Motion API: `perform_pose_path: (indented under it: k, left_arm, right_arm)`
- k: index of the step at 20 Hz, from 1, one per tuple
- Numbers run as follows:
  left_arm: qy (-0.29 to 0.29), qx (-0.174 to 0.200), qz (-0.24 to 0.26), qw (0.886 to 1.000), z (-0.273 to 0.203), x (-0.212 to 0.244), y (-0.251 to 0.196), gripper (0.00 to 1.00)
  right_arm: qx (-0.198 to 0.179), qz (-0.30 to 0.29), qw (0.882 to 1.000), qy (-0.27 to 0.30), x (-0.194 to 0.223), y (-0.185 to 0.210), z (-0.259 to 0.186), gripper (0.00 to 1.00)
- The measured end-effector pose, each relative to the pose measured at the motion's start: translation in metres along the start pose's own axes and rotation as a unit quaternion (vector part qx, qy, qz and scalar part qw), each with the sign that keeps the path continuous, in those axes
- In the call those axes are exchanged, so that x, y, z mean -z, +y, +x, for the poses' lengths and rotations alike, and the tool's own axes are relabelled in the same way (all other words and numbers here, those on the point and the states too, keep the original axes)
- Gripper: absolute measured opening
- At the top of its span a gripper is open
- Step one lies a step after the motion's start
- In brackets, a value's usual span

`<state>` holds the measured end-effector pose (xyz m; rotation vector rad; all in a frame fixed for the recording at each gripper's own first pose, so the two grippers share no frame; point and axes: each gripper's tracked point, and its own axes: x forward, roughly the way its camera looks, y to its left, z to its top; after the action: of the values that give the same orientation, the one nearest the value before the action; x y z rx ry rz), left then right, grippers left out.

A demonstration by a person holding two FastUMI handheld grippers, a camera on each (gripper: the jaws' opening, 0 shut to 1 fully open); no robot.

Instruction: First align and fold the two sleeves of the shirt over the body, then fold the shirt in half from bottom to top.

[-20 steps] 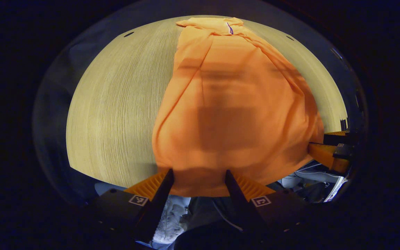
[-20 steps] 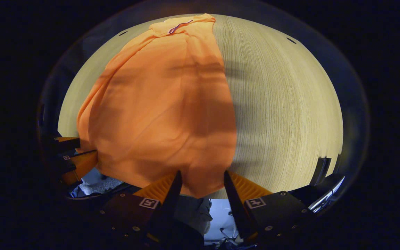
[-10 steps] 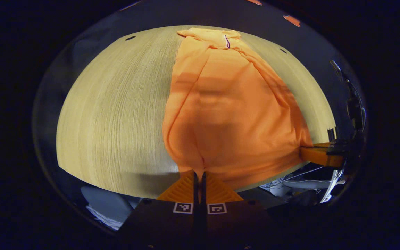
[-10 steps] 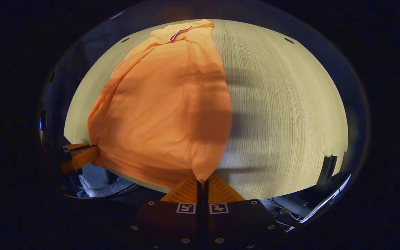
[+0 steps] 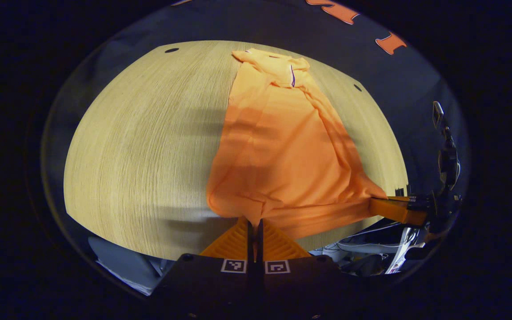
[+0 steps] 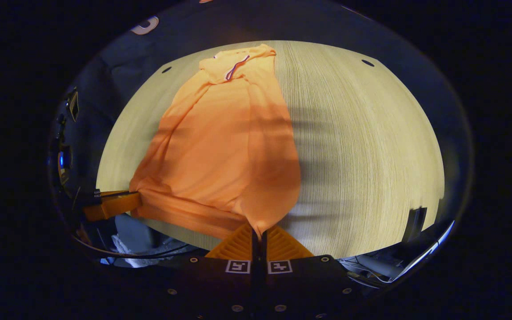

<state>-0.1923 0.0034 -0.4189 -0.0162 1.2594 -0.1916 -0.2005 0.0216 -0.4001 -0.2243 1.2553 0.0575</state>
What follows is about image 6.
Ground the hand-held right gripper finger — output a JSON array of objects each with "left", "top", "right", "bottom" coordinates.
[
  {"left": 260, "top": 224, "right": 368, "bottom": 320},
  {"left": 147, "top": 224, "right": 260, "bottom": 320}
]

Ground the orange T-shirt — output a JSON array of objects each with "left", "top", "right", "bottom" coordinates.
[{"left": 129, "top": 43, "right": 302, "bottom": 240}]

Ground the grey box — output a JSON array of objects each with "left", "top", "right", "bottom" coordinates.
[{"left": 115, "top": 214, "right": 156, "bottom": 249}]

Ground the black rectangular object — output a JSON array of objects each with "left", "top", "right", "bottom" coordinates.
[{"left": 402, "top": 207, "right": 428, "bottom": 243}]

